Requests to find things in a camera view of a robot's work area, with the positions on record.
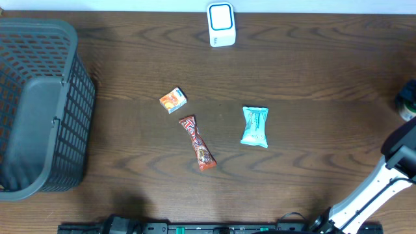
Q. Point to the green lid jar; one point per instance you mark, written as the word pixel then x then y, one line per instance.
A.
pixel 407 110

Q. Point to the mint tissue wipes pack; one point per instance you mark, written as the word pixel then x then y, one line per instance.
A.
pixel 254 131

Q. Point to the red Top chocolate bar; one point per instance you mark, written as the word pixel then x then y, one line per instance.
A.
pixel 203 155

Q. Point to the orange Kleenex tissue pack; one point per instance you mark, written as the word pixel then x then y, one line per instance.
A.
pixel 173 100

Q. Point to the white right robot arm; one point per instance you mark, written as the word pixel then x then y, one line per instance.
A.
pixel 394 172

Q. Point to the white barcode scanner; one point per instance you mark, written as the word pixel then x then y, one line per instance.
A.
pixel 221 23

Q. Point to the grey plastic basket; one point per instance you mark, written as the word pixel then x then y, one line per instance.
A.
pixel 47 103

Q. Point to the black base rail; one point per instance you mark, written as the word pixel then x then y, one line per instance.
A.
pixel 120 225

